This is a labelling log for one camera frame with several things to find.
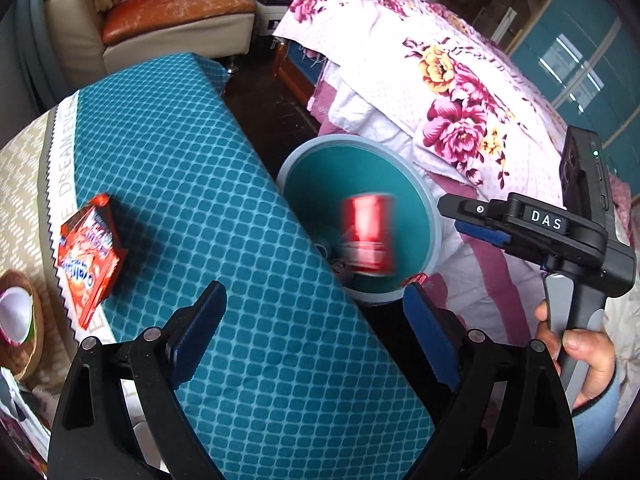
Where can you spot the orange leather seat cushion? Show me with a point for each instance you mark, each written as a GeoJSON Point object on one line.
{"type": "Point", "coordinates": [175, 15]}

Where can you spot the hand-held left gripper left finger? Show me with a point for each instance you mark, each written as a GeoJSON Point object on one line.
{"type": "Point", "coordinates": [200, 330]}

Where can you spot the printed paper packaging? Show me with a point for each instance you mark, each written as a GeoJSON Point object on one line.
{"type": "Point", "coordinates": [22, 420]}

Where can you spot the teal checked tablecloth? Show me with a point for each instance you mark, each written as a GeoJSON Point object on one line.
{"type": "Point", "coordinates": [200, 160]}

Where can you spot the red snack packet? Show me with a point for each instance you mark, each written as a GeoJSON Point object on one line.
{"type": "Point", "coordinates": [90, 260]}

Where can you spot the red drink can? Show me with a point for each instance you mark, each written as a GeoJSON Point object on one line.
{"type": "Point", "coordinates": [367, 230]}

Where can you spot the teal glass wardrobe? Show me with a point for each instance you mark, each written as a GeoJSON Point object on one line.
{"type": "Point", "coordinates": [575, 50]}

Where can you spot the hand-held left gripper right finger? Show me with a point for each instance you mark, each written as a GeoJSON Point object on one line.
{"type": "Point", "coordinates": [430, 335]}

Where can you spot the white plastic wrapper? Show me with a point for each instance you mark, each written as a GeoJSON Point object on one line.
{"type": "Point", "coordinates": [332, 260]}

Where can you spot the grey curved frame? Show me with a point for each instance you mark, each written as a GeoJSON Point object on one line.
{"type": "Point", "coordinates": [37, 35]}

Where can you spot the teal round trash bin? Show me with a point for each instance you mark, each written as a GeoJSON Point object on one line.
{"type": "Point", "coordinates": [350, 175]}

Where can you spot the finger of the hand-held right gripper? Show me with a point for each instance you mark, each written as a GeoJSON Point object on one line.
{"type": "Point", "coordinates": [470, 208]}

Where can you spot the person's right hand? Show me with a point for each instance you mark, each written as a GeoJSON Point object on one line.
{"type": "Point", "coordinates": [592, 355]}

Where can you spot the red white wrapper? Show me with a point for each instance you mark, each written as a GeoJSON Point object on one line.
{"type": "Point", "coordinates": [416, 278]}

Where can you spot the pink floral quilt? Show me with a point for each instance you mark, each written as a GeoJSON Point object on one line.
{"type": "Point", "coordinates": [400, 25]}

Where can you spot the beige leather armchair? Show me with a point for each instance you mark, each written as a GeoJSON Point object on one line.
{"type": "Point", "coordinates": [75, 25]}

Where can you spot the wooden bed frame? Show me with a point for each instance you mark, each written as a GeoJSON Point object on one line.
{"type": "Point", "coordinates": [295, 75]}

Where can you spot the white pink bedsheet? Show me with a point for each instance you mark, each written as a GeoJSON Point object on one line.
{"type": "Point", "coordinates": [365, 115]}

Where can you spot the brown coconut-shaped container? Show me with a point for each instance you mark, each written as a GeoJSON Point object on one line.
{"type": "Point", "coordinates": [20, 320]}

